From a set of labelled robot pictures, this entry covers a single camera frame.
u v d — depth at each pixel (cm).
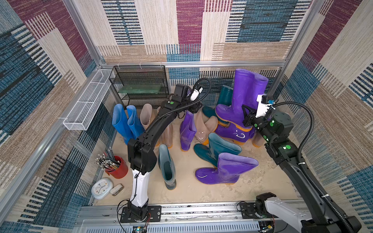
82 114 92
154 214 73
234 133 96
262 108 56
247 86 62
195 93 74
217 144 70
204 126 96
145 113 85
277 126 49
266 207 63
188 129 74
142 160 52
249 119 59
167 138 87
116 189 79
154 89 99
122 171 78
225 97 99
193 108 77
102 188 80
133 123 77
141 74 103
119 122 78
